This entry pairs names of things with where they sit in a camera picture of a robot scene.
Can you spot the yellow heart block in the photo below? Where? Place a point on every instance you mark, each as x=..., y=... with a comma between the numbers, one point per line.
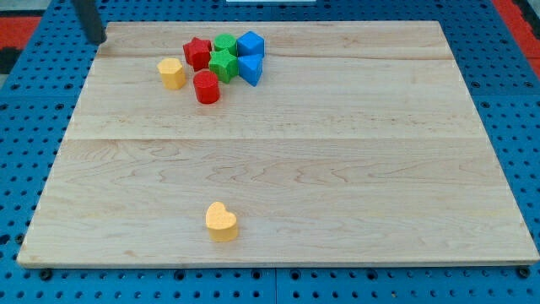
x=222, y=225

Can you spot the blue triangle block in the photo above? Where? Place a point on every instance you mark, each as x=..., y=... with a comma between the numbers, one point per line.
x=250, y=68

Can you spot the wooden board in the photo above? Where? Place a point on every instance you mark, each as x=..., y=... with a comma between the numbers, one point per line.
x=360, y=147

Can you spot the red cylinder block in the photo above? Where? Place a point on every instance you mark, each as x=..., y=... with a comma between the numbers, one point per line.
x=206, y=84

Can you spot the green star block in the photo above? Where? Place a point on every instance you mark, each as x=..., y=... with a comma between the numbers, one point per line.
x=224, y=65

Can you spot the blue cube block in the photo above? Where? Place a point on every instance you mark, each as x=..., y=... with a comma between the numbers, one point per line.
x=250, y=44

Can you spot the green cylinder block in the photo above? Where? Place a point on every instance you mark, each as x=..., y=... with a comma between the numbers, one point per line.
x=225, y=42

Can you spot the yellow hexagon block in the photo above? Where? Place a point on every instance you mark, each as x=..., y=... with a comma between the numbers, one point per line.
x=172, y=73

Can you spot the red star block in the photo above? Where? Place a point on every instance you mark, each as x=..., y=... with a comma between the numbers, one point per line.
x=197, y=53

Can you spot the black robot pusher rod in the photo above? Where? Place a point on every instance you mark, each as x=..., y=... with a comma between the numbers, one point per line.
x=90, y=20

